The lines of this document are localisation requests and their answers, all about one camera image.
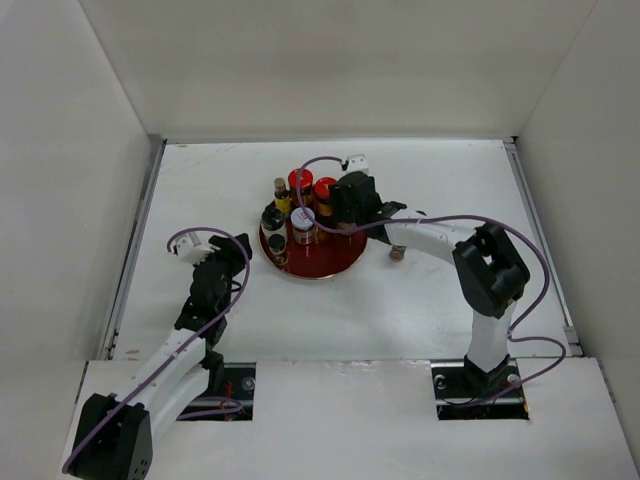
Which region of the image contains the purple cable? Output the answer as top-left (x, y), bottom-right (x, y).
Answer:
top-left (58, 227), bottom-right (253, 474)
top-left (294, 155), bottom-right (569, 409)

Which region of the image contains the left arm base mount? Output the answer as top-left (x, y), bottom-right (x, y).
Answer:
top-left (178, 363), bottom-right (257, 422)

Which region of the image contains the clear bottle black pump cap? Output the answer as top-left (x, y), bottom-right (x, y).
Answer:
top-left (260, 205), bottom-right (288, 242)

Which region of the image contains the brown spice bottle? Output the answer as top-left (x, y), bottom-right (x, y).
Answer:
top-left (389, 245), bottom-right (407, 262)

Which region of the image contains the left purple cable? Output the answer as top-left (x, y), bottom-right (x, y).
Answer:
top-left (58, 227), bottom-right (253, 474)

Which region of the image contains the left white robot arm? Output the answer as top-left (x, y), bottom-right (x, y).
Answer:
top-left (61, 227), bottom-right (252, 479)

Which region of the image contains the small black cap spice jar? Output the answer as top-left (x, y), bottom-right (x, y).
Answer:
top-left (268, 234), bottom-right (288, 267)

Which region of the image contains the small yellow label oil bottle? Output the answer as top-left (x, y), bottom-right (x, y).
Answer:
top-left (274, 177), bottom-right (292, 218)

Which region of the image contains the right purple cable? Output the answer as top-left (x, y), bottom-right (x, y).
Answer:
top-left (294, 155), bottom-right (569, 409)

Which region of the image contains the round red tray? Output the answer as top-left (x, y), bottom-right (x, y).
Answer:
top-left (259, 217), bottom-right (367, 279)

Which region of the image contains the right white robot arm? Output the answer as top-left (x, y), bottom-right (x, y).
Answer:
top-left (328, 172), bottom-right (530, 396)

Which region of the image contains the white lid sauce jar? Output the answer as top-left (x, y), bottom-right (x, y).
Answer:
top-left (290, 207), bottom-right (316, 246)

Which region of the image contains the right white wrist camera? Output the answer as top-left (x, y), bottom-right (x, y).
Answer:
top-left (340, 154), bottom-right (369, 175)

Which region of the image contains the red lid chili sauce jar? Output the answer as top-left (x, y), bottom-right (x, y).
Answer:
top-left (287, 169), bottom-right (314, 208)

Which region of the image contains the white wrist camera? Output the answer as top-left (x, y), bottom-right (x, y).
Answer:
top-left (169, 237), bottom-right (211, 266)
top-left (340, 154), bottom-right (369, 175)

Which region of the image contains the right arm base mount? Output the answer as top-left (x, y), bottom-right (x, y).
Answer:
top-left (431, 360), bottom-right (529, 421)

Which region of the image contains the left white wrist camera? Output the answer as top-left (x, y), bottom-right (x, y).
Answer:
top-left (169, 237), bottom-right (211, 266)

